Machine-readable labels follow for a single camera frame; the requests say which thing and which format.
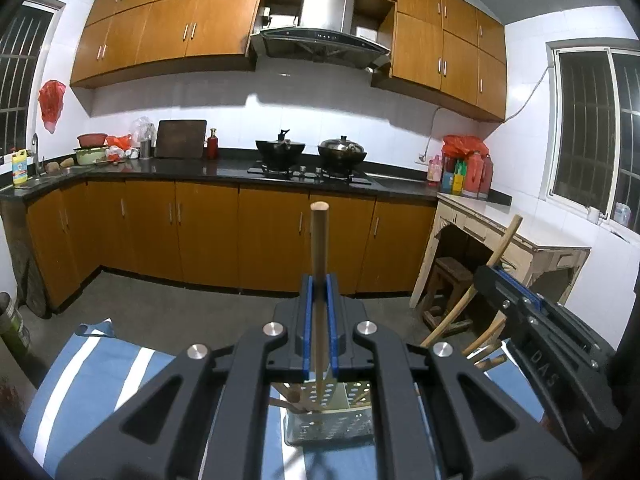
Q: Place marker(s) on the steel range hood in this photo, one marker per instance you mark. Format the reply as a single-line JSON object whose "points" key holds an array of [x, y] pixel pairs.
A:
{"points": [[325, 10]]}

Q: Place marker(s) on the small red bottle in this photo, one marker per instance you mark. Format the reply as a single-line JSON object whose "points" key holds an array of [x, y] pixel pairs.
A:
{"points": [[212, 147]]}

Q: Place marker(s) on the orange lower kitchen cabinets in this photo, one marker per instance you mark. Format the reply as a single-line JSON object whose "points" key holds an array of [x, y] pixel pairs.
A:
{"points": [[200, 230]]}

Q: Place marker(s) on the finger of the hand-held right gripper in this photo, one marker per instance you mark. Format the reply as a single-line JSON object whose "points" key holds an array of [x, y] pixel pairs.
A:
{"points": [[495, 287], [565, 327]]}

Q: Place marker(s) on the pale wooden side table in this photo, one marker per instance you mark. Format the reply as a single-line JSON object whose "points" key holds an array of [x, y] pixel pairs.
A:
{"points": [[500, 225]]}

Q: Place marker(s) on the steel cup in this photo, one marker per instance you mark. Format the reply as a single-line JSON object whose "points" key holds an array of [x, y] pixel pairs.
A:
{"points": [[145, 150]]}

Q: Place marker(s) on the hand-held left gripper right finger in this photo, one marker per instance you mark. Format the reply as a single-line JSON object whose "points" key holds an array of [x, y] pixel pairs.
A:
{"points": [[332, 320]]}

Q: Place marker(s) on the metal sink faucet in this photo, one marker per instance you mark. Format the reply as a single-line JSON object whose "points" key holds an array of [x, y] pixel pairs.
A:
{"points": [[35, 145]]}

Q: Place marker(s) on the black kitchen countertop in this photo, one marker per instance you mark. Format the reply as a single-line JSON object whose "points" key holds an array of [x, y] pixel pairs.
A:
{"points": [[230, 167]]}

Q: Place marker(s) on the small red plastic bag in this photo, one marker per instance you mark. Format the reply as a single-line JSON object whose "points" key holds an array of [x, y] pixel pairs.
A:
{"points": [[120, 141]]}

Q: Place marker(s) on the green perforated utensil holder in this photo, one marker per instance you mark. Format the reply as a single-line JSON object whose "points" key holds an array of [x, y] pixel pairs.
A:
{"points": [[345, 430]]}

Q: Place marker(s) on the large red plastic bag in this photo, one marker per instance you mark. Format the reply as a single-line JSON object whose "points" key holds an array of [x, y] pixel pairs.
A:
{"points": [[462, 145]]}

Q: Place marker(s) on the large red jug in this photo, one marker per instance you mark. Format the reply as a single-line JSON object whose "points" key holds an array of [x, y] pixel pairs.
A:
{"points": [[472, 175], [487, 177]]}

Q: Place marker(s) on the green metal canister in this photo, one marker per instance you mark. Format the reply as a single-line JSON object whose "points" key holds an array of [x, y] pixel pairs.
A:
{"points": [[12, 330]]}

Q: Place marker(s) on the blue white striped tablecloth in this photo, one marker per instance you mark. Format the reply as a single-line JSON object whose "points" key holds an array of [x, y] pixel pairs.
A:
{"points": [[90, 385]]}

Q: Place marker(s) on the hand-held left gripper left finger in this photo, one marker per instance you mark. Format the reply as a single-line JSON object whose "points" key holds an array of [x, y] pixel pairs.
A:
{"points": [[307, 320]]}

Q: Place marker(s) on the clear plastic bag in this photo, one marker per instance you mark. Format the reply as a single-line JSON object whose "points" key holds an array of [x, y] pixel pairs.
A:
{"points": [[141, 127]]}

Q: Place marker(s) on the wooden stool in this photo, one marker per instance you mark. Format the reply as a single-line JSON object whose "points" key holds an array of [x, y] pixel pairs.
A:
{"points": [[450, 270]]}

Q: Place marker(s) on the hanging red plastic bag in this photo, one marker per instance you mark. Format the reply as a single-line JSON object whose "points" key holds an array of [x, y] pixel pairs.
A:
{"points": [[52, 102]]}

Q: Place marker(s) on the barred window white frame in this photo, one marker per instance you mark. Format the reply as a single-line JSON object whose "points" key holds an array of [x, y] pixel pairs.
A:
{"points": [[585, 125]]}

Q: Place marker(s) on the wok with lid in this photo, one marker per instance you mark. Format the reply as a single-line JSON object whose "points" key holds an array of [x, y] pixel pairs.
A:
{"points": [[342, 152]]}

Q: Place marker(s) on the dark wooden cutting board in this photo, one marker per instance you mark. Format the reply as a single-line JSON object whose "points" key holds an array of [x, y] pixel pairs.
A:
{"points": [[180, 137]]}

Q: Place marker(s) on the pale green basin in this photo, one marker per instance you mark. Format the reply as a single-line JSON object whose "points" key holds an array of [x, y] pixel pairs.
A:
{"points": [[90, 156]]}

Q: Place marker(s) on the black wok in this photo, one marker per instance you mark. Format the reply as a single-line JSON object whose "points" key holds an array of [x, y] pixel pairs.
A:
{"points": [[280, 152]]}

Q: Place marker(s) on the white cup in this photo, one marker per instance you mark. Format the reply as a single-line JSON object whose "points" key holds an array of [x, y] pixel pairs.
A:
{"points": [[593, 215]]}

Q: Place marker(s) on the black gas stove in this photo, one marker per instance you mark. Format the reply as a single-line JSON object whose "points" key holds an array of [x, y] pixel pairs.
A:
{"points": [[310, 175]]}

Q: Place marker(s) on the yellow detergent bottle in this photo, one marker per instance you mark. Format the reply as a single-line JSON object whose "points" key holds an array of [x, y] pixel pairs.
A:
{"points": [[20, 170]]}

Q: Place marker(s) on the barred window dark frame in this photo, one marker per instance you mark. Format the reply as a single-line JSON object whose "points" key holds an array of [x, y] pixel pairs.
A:
{"points": [[20, 60]]}

